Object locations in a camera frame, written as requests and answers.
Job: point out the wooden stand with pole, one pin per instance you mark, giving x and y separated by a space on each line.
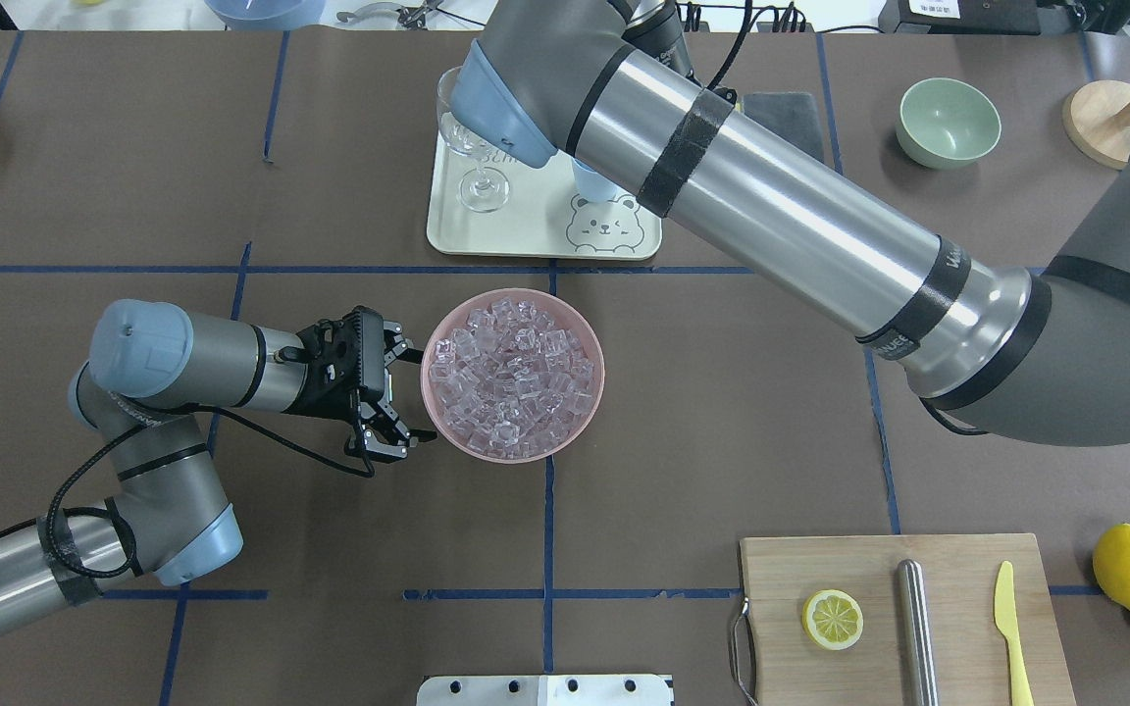
1097 120

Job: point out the pink bowl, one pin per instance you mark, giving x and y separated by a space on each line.
590 392

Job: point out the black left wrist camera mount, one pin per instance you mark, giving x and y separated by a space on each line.
329 353

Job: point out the clear wine glass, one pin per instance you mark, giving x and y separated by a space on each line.
482 189

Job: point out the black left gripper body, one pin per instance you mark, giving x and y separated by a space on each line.
323 397

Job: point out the blue bowl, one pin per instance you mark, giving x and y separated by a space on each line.
270 15

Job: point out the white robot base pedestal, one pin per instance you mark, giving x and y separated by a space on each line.
578 689

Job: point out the cream bear tray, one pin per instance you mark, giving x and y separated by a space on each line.
544 218

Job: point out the clear ice cubes pile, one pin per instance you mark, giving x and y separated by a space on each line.
511 378

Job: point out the light blue plastic cup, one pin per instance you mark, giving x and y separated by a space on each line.
593 186

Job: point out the green bowl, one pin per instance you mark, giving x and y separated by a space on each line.
945 124

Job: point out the wooden cutting board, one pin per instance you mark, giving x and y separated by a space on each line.
781 573

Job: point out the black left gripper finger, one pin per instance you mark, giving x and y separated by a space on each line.
379 435
397 347

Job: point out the grey yellow folded cloth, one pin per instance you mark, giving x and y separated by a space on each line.
792 115

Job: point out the yellow plastic knife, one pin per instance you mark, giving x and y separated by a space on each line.
1006 621

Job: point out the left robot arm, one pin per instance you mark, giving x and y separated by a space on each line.
152 367

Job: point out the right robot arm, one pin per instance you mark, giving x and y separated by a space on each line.
1040 357

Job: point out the steel muddler rod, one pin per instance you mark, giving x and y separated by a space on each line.
920 664

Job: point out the lemon half slice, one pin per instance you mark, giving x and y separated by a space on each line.
832 619

